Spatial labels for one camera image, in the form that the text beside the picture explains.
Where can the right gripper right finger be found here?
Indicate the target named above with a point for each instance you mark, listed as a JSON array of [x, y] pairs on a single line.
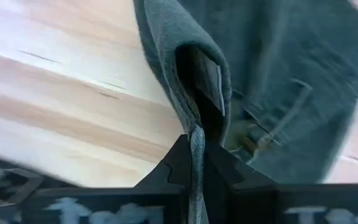
[[235, 193]]

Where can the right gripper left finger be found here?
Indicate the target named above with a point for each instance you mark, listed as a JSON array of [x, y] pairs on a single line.
[[179, 168]]

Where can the green denim cap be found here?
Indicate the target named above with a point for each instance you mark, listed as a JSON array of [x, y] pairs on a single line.
[[275, 62]]

